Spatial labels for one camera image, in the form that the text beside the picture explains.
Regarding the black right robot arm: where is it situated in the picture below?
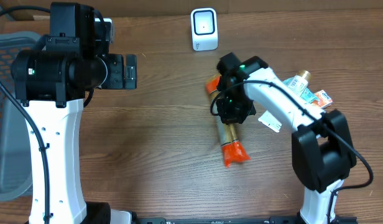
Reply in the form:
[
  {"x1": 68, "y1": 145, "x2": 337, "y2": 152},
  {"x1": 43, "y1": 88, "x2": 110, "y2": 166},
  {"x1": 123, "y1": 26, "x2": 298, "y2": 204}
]
[{"x1": 212, "y1": 53, "x2": 356, "y2": 223}]

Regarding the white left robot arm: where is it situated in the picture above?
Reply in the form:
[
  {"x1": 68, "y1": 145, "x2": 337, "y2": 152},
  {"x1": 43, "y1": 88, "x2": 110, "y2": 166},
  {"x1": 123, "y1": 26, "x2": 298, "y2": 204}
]
[{"x1": 11, "y1": 2, "x2": 137, "y2": 224}]

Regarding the white tube gold cap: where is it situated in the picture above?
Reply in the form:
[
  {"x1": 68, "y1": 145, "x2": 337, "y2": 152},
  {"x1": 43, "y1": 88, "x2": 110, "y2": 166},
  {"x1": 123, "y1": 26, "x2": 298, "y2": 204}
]
[{"x1": 258, "y1": 70, "x2": 311, "y2": 133}]

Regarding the orange flame-print box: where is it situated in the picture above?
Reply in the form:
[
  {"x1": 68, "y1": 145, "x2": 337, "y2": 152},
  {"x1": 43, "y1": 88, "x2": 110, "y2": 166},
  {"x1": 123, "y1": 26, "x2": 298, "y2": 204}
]
[{"x1": 312, "y1": 90, "x2": 333, "y2": 108}]

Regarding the white barcode scanner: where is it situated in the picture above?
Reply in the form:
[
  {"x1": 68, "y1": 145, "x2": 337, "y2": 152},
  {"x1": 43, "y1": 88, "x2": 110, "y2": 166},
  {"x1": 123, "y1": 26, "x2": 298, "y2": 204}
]
[{"x1": 190, "y1": 7, "x2": 218, "y2": 51}]

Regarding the teal snack packet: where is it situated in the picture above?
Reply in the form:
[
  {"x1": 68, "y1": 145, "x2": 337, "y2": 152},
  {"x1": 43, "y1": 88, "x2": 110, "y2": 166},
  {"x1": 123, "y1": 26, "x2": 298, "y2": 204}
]
[{"x1": 283, "y1": 78, "x2": 319, "y2": 103}]

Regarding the dark grey plastic basket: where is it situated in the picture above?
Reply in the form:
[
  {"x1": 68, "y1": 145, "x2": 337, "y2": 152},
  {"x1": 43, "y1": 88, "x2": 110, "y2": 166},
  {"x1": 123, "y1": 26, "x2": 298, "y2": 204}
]
[{"x1": 0, "y1": 32, "x2": 40, "y2": 202}]

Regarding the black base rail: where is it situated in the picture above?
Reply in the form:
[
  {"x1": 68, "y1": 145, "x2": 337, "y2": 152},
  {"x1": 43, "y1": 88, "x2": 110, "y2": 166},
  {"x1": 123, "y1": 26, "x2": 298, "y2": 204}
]
[{"x1": 135, "y1": 216, "x2": 359, "y2": 224}]

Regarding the orange spaghetti packet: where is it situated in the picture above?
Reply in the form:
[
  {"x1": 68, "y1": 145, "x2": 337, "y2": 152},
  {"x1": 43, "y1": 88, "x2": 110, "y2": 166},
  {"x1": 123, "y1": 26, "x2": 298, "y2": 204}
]
[{"x1": 205, "y1": 75, "x2": 250, "y2": 168}]

